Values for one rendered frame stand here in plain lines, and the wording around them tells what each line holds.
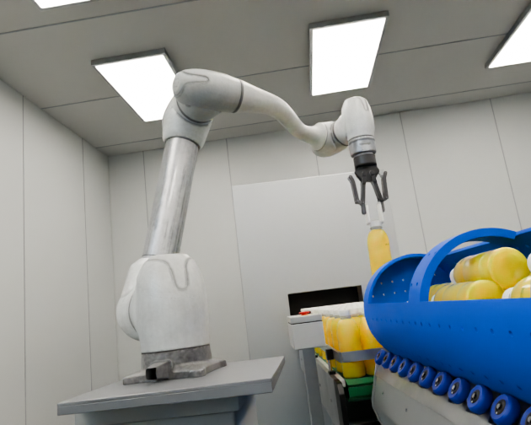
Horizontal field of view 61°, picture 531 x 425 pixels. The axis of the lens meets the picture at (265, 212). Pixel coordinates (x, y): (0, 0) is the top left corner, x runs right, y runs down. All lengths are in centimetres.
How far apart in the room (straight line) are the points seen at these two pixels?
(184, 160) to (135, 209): 485
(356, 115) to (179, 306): 90
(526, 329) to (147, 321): 73
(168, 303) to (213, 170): 504
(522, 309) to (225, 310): 525
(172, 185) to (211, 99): 27
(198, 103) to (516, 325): 99
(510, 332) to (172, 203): 94
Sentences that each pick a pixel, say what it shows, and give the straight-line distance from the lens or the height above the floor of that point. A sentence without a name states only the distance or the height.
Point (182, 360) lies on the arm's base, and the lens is 101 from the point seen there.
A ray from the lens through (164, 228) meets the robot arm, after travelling 127.
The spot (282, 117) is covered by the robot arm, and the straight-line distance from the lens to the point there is 145.
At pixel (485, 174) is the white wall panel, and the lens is 622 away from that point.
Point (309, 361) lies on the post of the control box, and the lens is 154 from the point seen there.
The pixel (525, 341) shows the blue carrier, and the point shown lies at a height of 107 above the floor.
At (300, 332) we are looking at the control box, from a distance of 145.
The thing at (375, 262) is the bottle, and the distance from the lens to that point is 148.
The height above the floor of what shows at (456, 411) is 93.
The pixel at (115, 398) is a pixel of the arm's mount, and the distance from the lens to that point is 88.
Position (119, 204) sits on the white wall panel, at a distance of 628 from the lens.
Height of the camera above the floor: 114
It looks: 12 degrees up
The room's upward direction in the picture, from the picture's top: 7 degrees counter-clockwise
